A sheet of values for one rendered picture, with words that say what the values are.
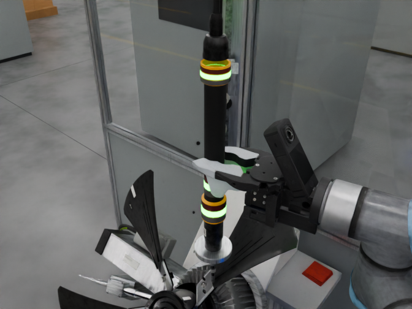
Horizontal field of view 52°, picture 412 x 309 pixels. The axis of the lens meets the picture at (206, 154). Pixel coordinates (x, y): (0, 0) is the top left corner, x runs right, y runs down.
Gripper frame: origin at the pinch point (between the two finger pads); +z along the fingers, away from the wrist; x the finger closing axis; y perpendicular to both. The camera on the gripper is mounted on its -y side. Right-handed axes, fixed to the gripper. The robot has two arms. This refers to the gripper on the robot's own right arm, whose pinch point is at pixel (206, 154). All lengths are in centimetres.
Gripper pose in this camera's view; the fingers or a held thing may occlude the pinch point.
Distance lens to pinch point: 68.3
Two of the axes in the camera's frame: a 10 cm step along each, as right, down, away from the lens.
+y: 0.0, 8.5, 5.3
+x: 4.9, -4.7, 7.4
